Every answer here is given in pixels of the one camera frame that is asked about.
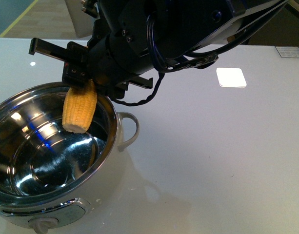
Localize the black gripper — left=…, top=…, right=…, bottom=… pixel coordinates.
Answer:
left=29, top=20, right=153, bottom=100

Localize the black label sticker on table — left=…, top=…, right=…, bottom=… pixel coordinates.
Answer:
left=275, top=46, right=299, bottom=59

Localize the left beige upholstered chair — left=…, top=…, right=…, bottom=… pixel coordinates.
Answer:
left=64, top=0, right=93, bottom=39

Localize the white electric cooking pot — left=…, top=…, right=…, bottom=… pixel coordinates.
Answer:
left=0, top=82, right=140, bottom=234

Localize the yellow corn cob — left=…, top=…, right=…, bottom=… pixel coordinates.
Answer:
left=62, top=80, right=98, bottom=134

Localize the black twisted gripper cable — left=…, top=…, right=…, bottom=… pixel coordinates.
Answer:
left=114, top=11, right=219, bottom=107

